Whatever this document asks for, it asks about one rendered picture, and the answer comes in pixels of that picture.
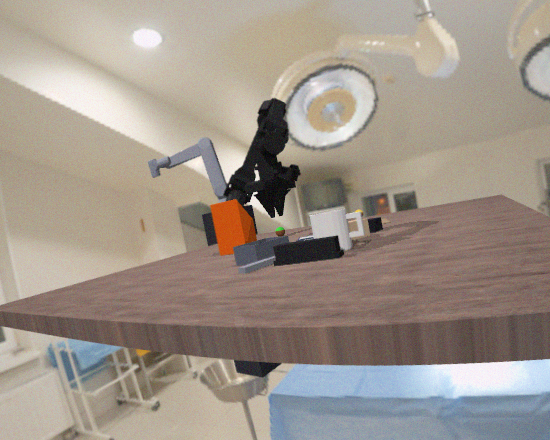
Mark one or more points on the white mug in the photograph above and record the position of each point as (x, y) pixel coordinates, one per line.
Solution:
(333, 223)

